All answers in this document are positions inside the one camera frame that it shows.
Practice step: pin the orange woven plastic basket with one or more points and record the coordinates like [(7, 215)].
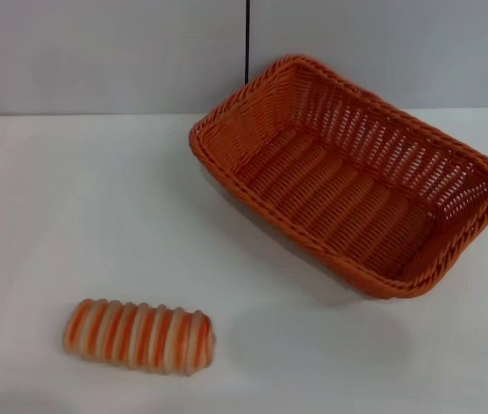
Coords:
[(330, 190)]

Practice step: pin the orange and cream striped bread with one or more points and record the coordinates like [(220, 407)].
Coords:
[(140, 334)]

